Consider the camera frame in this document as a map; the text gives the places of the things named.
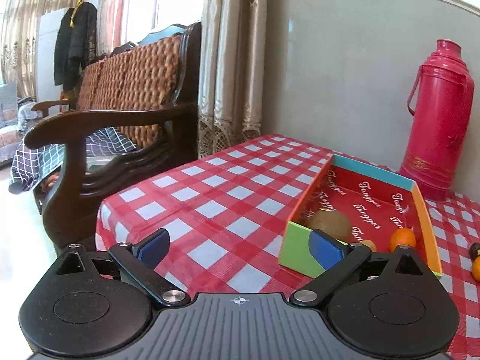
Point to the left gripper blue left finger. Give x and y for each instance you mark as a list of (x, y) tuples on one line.
[(137, 263)]

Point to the blue plaid blanket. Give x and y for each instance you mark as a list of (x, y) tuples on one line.
[(30, 167)]

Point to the dark wooden sofa bench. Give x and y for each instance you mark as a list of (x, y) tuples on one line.
[(135, 117)]

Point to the orange mandarin front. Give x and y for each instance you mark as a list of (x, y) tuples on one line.
[(475, 269)]

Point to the colourful cardboard tray box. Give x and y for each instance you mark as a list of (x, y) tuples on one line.
[(377, 202)]

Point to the black jacket on stand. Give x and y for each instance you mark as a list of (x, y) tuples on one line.
[(75, 46)]

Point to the small tan fruit in box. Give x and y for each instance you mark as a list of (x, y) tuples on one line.
[(369, 244)]

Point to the brown kiwi in box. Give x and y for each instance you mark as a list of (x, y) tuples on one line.
[(333, 223)]

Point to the orange mandarin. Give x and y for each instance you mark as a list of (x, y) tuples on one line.
[(402, 236), (475, 269)]

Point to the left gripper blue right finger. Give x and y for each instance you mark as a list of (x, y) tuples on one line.
[(340, 261)]

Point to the beige curtain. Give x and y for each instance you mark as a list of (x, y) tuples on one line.
[(231, 73)]

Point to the red thermos flask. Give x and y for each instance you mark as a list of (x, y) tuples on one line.
[(440, 102)]

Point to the dark passion fruit left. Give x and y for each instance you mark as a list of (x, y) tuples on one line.
[(474, 251)]

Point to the woven brown seat cushion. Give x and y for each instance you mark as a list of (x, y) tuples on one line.
[(141, 79)]

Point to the orange mandarin in box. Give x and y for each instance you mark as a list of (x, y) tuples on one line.
[(402, 236)]

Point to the white cabinet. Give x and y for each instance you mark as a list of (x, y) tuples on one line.
[(47, 31)]

